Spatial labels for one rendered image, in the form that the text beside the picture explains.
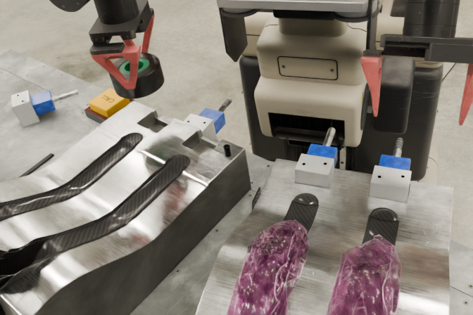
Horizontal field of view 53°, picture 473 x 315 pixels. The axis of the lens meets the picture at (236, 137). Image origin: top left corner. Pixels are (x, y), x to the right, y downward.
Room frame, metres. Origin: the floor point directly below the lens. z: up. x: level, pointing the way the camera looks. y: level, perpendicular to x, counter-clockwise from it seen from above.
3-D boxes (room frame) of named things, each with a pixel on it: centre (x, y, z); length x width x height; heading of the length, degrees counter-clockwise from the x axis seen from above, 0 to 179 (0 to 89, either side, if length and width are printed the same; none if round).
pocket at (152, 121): (0.66, 0.13, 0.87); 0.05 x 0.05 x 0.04; 45
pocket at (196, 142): (0.59, 0.05, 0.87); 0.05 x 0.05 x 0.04; 45
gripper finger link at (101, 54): (0.63, 0.14, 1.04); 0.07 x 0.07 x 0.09; 80
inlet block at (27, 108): (0.89, 0.39, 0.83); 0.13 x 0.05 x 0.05; 107
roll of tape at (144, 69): (0.66, 0.14, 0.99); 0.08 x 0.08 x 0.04
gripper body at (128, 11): (0.66, 0.14, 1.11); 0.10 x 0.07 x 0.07; 170
